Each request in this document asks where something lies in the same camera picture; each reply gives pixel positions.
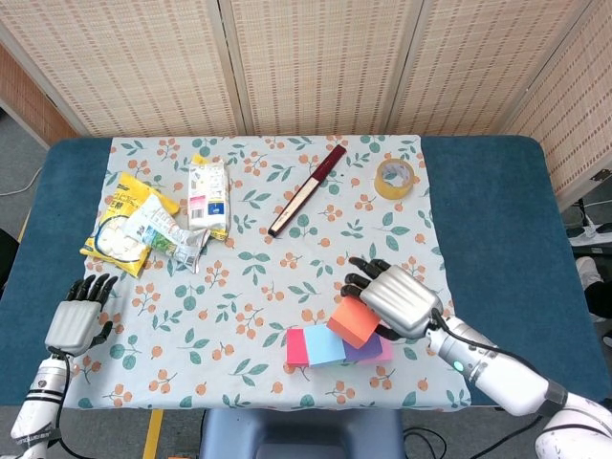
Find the black floor cable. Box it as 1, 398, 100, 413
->
404, 426, 448, 459

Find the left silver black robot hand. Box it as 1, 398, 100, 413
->
44, 273, 119, 356

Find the white snack bag blue label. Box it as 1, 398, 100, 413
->
185, 160, 231, 231

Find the dark red folded fan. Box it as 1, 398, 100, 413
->
268, 143, 347, 237

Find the flat yellow snack bag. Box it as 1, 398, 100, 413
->
190, 152, 231, 242

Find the yellow floor tape strip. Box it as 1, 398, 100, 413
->
142, 409, 164, 459

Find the white floor cable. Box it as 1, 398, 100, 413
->
0, 166, 42, 196

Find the yellow marshmallow snack bag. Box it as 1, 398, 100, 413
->
78, 171, 181, 279

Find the hot pink block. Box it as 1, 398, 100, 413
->
286, 328, 310, 368

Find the light pink block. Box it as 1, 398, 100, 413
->
358, 334, 395, 367

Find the orange block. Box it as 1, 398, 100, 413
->
326, 295, 380, 349

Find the blue grey robot base seat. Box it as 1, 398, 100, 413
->
198, 408, 406, 459

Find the floral fruit print tablecloth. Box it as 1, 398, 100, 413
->
55, 135, 472, 412

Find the crumpled white green snack bag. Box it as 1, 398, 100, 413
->
119, 193, 211, 275

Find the white shoe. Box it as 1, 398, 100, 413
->
576, 256, 599, 291

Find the yellow packing tape roll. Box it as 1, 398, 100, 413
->
373, 158, 416, 201

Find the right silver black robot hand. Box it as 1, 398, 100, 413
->
339, 256, 445, 341

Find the purple block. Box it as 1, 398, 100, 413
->
342, 333, 384, 363

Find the bamboo folding screen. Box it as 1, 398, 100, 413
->
0, 0, 612, 211

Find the light blue block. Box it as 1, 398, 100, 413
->
303, 323, 347, 369

